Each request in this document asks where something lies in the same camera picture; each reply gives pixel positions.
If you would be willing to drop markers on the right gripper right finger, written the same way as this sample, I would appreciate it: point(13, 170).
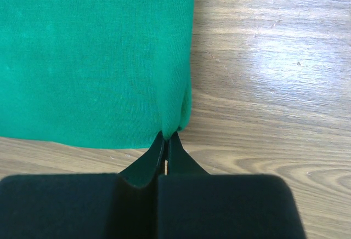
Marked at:
point(192, 203)

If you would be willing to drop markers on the green t-shirt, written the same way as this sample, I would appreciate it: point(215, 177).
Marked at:
point(106, 74)

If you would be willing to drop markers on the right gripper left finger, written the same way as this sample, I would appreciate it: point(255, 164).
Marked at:
point(103, 205)

